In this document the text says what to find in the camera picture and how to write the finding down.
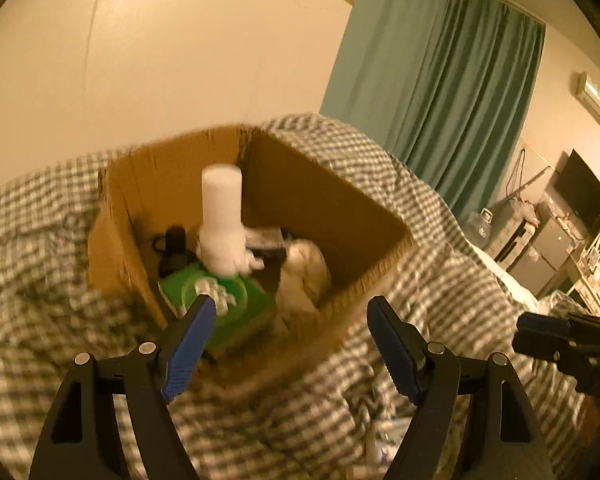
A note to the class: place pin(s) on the white bed sheet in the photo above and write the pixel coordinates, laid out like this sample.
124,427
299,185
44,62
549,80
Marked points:
510,275

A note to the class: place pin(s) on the white air conditioner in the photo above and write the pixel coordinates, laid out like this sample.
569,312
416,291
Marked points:
594,91

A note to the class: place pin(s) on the grey suitcase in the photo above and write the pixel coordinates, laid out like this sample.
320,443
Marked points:
510,232

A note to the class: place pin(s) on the black plastic bag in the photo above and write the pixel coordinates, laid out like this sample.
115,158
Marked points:
176,250

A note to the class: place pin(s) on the white plastic bag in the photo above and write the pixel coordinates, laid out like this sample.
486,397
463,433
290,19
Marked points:
522,208

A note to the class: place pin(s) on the clear water jug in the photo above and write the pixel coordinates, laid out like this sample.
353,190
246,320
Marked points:
480,227

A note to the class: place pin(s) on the brown cardboard box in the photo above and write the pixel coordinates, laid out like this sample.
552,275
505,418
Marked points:
330,200

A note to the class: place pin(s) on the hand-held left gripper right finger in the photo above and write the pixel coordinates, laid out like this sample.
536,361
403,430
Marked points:
395,350

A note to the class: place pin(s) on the small grey fridge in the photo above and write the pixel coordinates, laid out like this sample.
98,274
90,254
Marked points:
555,250

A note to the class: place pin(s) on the green and white box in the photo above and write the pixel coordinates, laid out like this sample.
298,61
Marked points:
215,300

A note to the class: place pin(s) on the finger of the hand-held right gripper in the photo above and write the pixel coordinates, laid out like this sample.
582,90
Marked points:
535,347
542,325

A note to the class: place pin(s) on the grey checked duvet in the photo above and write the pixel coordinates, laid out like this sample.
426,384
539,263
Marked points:
30,260

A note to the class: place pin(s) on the green curtain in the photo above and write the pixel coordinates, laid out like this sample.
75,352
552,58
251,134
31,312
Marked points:
430,85

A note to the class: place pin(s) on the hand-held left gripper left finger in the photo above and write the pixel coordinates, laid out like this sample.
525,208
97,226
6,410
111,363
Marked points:
187,350

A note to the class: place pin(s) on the black television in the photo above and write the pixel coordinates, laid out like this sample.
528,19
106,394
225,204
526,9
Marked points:
582,192

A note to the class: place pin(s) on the white tissue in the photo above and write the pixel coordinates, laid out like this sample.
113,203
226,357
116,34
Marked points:
305,270

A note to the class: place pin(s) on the small white bottle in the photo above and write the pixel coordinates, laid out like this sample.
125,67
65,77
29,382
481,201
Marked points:
222,210

